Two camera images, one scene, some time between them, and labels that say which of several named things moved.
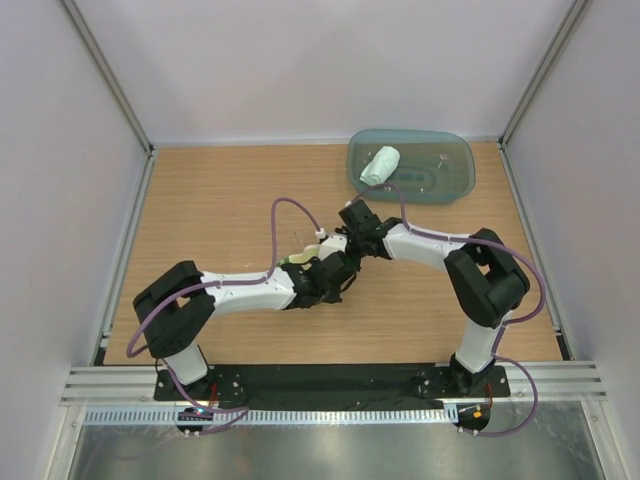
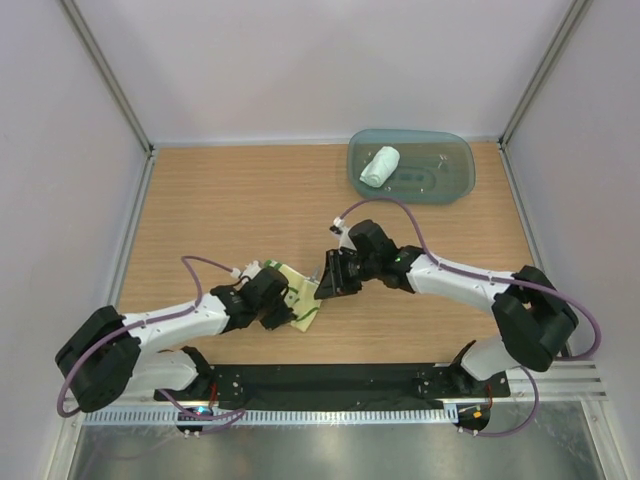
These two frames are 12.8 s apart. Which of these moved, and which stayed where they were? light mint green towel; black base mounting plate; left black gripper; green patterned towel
Moved: green patterned towel; left black gripper
Stayed: light mint green towel; black base mounting plate
